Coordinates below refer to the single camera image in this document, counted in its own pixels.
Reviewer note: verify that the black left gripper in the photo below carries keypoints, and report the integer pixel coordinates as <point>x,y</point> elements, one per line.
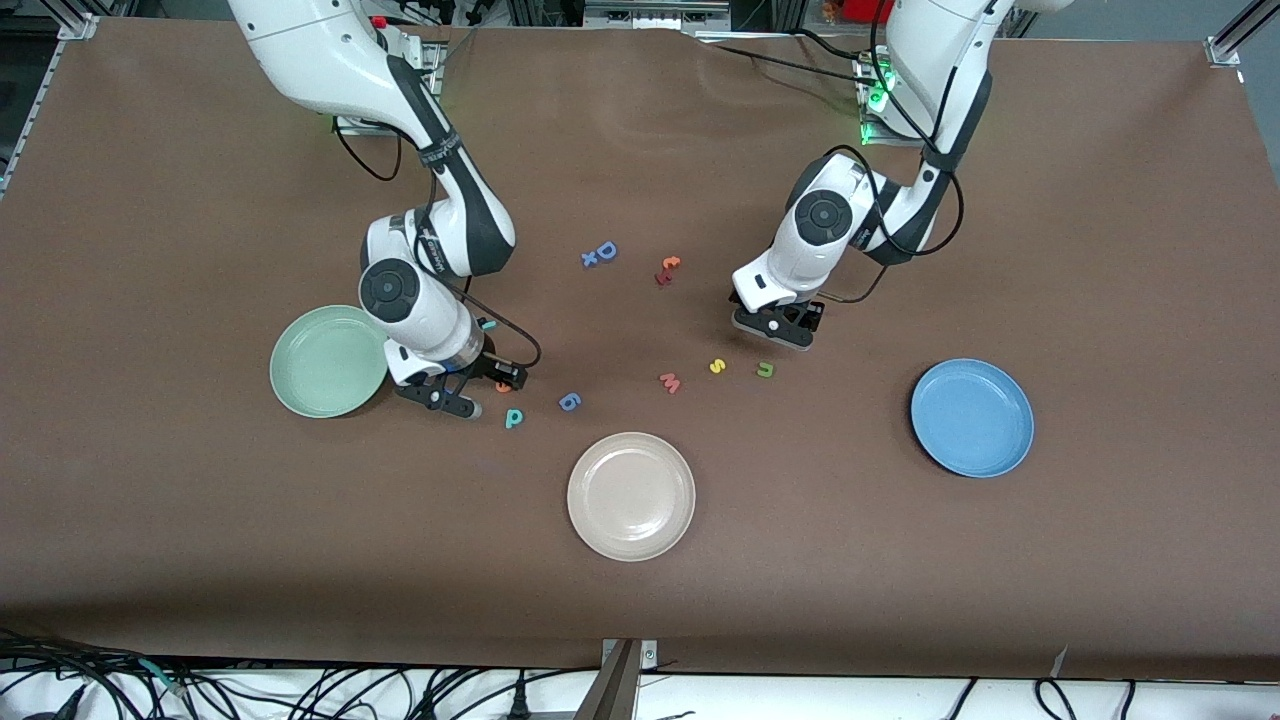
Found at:
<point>806,315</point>

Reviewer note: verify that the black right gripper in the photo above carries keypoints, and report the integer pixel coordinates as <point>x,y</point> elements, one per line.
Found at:
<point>486,367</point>

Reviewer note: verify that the teal letter p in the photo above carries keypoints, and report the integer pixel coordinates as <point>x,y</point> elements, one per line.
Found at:
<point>513,418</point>

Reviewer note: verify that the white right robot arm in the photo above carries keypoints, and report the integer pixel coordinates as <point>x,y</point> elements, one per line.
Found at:
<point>330,60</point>

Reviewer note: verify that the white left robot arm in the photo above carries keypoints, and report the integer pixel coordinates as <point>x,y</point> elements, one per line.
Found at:
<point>810,260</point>

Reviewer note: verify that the blue letter g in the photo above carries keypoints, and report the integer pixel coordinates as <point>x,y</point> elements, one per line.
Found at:
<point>570,402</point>

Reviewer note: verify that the red letter m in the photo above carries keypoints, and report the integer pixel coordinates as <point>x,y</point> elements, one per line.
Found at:
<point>670,382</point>

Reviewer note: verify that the blue letter D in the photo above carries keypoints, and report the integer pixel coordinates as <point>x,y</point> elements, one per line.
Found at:
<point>606,251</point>

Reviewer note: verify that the beige plate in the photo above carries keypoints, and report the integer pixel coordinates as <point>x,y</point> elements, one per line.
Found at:
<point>631,497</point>

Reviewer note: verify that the pale green plate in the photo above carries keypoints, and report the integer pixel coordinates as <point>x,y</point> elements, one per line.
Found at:
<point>325,365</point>

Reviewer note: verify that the blue plate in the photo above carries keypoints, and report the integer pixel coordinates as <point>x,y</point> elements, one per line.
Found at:
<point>972,418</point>

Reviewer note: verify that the brown table mat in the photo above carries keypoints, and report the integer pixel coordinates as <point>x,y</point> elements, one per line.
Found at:
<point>640,150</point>

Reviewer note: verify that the red box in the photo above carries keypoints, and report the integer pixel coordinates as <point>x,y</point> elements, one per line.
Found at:
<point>862,10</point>

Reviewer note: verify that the grey metal box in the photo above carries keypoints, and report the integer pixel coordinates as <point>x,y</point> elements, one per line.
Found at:
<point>655,12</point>

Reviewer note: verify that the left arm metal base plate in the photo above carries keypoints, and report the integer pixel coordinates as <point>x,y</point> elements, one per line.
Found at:
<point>880,142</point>

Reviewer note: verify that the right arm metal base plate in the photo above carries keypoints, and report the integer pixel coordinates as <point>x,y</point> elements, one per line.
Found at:
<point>365,128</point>

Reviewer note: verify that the aluminium profile post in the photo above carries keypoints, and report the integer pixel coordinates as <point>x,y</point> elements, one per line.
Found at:
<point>615,690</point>

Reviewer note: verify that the aluminium frame strut with bracket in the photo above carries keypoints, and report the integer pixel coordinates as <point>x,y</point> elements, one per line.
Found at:
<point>1235,40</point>

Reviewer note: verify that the perforated metal rail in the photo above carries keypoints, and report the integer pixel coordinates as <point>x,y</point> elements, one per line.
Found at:
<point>38,95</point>

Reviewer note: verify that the aluminium frame bar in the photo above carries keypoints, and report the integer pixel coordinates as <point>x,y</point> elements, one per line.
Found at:
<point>85,22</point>

